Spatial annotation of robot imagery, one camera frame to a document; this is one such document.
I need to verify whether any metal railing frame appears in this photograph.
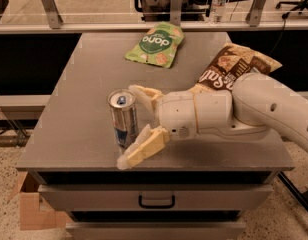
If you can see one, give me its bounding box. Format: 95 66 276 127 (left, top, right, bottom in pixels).
0 0 308 35

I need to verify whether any red bull can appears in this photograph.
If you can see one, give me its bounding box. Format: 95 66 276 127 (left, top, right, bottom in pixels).
108 89 138 149

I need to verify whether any upper grey drawer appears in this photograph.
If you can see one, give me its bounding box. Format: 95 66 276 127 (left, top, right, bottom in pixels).
39 184 272 211

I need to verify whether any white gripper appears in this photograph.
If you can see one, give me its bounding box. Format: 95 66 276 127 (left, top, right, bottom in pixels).
117 85 233 170

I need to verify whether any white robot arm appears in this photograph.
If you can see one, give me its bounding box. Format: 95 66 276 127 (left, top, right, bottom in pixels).
117 73 308 170

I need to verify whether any lower grey drawer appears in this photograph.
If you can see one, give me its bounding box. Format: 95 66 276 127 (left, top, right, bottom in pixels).
66 222 246 240

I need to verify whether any brown late july chip bag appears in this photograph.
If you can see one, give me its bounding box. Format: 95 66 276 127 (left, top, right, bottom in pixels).
190 43 282 93

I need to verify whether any grey drawer cabinet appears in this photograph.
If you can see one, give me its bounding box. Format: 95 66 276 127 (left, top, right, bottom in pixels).
15 31 296 240

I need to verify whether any cardboard box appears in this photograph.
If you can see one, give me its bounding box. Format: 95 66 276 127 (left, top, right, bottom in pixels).
8 172 72 231

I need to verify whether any clear water bottle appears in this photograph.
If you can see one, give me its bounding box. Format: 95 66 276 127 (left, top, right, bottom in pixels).
210 0 227 24

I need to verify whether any black drawer handle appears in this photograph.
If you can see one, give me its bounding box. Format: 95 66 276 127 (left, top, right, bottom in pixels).
138 195 176 209

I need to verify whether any grey drawer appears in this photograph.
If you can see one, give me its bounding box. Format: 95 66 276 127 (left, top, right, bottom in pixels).
39 184 272 211
66 222 246 240

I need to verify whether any green rice chip bag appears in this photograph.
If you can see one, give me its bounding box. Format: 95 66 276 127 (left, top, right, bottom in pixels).
125 22 184 68

